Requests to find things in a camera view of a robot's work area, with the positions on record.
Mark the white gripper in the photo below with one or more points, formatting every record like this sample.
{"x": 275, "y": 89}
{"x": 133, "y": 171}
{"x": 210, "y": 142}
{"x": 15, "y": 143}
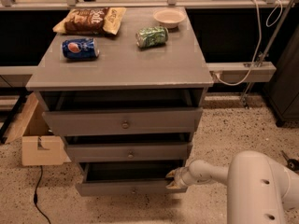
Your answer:
{"x": 181, "y": 177}

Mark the grey bottom drawer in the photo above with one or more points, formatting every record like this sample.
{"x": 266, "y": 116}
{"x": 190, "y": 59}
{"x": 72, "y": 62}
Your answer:
{"x": 127, "y": 177}

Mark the grey drawer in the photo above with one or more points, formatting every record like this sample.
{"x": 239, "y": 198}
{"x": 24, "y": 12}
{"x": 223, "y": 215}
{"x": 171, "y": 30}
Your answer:
{"x": 108, "y": 122}
{"x": 129, "y": 152}
{"x": 127, "y": 177}

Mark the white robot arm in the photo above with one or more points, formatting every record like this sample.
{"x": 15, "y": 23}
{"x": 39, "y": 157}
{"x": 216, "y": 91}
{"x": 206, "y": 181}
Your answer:
{"x": 259, "y": 189}

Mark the grey middle drawer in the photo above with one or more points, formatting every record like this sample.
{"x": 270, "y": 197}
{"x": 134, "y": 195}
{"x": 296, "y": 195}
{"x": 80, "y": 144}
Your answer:
{"x": 129, "y": 152}

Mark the grey top drawer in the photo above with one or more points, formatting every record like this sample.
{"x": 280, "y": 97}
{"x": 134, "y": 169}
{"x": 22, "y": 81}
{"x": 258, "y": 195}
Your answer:
{"x": 108, "y": 122}

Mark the grey drawer cabinet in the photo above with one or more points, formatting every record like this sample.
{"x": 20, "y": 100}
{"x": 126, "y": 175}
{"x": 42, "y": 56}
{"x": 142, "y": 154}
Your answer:
{"x": 125, "y": 77}

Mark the black tool on floor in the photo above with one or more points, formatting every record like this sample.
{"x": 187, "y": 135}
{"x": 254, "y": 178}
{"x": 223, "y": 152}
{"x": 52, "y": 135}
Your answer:
{"x": 292, "y": 164}

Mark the dark grey cabinet right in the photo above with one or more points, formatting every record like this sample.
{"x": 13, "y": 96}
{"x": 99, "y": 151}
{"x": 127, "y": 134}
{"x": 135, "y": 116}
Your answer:
{"x": 282, "y": 92}

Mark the green soda can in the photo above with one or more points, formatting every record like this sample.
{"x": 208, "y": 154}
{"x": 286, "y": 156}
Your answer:
{"x": 151, "y": 36}

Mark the metal pole stand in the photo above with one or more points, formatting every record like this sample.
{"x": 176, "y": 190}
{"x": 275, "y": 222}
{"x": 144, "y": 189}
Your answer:
{"x": 257, "y": 60}

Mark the blue pepsi can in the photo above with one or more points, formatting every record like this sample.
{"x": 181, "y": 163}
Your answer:
{"x": 80, "y": 49}

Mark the white bowl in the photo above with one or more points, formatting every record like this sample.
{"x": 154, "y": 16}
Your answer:
{"x": 169, "y": 17}

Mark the brown yellow chip bag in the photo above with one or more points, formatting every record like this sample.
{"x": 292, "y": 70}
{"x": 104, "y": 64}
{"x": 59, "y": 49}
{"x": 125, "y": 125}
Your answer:
{"x": 91, "y": 21}

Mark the grey wall rail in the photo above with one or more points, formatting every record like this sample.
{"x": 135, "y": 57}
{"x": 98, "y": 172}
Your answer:
{"x": 237, "y": 73}

